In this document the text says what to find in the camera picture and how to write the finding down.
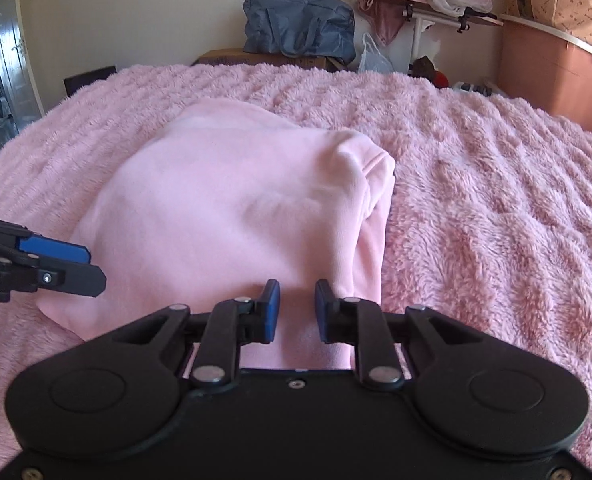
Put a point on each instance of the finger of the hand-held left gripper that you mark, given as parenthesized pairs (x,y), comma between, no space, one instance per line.
(76,280)
(51,250)

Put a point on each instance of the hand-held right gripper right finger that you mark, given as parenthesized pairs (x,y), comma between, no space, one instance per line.
(321,310)

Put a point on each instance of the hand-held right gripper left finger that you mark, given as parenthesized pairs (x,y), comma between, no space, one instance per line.
(271,310)

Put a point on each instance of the pink sweatshirt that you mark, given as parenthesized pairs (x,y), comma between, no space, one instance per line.
(226,200)

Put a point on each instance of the black flat monitor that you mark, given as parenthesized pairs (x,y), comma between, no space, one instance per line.
(88,80)

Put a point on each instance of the white door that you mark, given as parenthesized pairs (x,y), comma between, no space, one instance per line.
(28,75)

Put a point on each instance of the pink fluffy blanket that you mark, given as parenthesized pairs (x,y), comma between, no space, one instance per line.
(475,185)

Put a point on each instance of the small white plastic bag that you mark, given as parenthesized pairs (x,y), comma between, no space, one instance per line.
(373,60)

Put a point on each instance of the cardboard box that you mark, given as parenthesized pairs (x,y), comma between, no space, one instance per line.
(221,56)

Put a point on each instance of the red brown plush toy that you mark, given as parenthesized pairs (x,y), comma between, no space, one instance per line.
(440,80)

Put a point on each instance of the white power strip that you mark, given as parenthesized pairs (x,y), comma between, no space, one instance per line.
(470,87)

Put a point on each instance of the blue-grey fabric bag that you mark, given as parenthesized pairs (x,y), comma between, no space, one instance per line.
(296,25)

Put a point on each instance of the pink hanging cloth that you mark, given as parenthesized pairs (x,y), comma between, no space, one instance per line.
(385,20)

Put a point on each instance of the large pink storage bin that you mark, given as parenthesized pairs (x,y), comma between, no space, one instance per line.
(550,75)

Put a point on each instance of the pink-top side table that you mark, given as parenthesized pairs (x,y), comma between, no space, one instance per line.
(485,21)

